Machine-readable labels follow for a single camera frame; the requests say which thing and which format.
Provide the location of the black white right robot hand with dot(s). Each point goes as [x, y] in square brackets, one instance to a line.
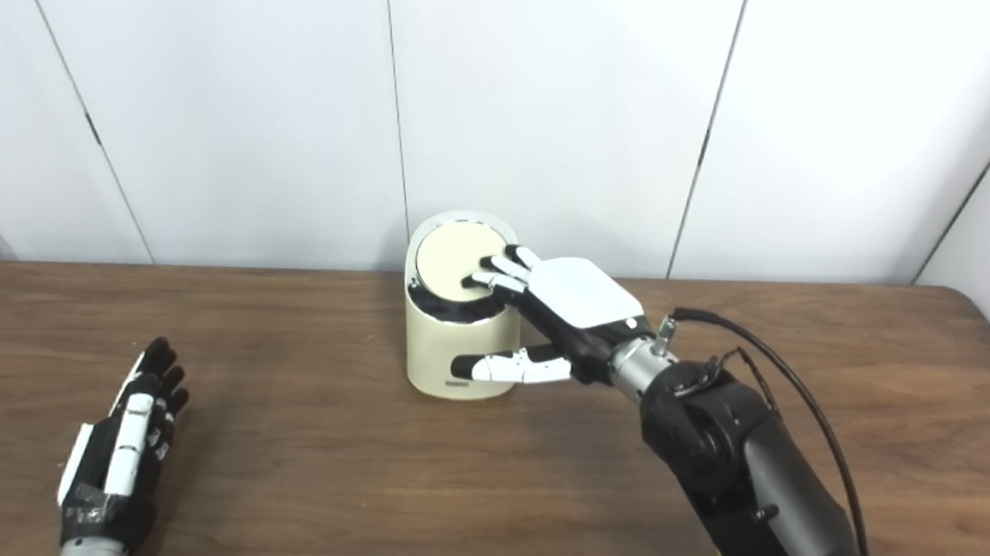
[579, 305]

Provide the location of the cream-colored desktop trash bin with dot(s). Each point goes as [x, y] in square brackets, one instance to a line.
[448, 344]

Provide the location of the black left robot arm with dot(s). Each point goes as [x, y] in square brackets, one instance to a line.
[91, 552]

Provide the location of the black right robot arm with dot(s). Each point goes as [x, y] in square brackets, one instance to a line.
[741, 474]

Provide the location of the round cream bin lid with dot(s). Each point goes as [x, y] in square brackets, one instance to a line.
[457, 258]

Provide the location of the black bin liner bag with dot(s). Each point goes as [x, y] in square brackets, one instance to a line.
[450, 308]

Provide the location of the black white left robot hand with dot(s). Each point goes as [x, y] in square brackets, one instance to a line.
[125, 453]

